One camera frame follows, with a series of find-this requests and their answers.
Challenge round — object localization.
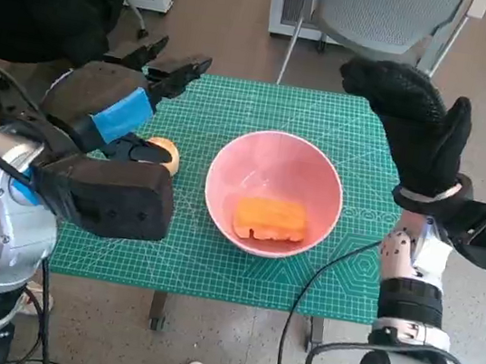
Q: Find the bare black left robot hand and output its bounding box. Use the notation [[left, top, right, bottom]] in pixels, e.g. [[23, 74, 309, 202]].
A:
[[35, 18, 217, 174]]

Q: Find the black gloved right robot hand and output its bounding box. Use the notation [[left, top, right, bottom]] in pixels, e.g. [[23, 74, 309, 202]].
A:
[[322, 53, 480, 206]]

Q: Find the round bread bun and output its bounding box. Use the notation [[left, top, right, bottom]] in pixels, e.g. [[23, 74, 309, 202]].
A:
[[141, 135, 184, 177]]

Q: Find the pink bowl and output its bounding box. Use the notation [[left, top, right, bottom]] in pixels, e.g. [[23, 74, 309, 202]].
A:
[[195, 122, 353, 269]]

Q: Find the rectangular orange bread loaf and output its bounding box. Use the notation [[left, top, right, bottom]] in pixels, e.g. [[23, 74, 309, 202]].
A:
[[229, 193, 313, 249]]

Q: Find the office chair base with casters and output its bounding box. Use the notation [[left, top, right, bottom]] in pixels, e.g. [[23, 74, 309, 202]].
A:
[[118, 0, 154, 41]]

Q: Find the white metal rod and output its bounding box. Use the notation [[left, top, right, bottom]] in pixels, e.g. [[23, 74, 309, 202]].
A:
[[425, 8, 473, 83], [275, 14, 308, 89]]

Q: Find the grey mesh chair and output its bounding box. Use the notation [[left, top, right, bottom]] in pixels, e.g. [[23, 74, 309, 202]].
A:
[[301, 0, 486, 86]]

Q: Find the green cutting mat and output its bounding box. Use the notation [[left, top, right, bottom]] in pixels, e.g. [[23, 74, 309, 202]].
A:
[[48, 53, 415, 326]]

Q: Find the black table leg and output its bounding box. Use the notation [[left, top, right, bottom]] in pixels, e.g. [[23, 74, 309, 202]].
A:
[[148, 291, 171, 331], [305, 314, 327, 354]]

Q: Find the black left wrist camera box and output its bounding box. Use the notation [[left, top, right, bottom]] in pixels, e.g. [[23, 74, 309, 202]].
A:
[[0, 62, 192, 248]]

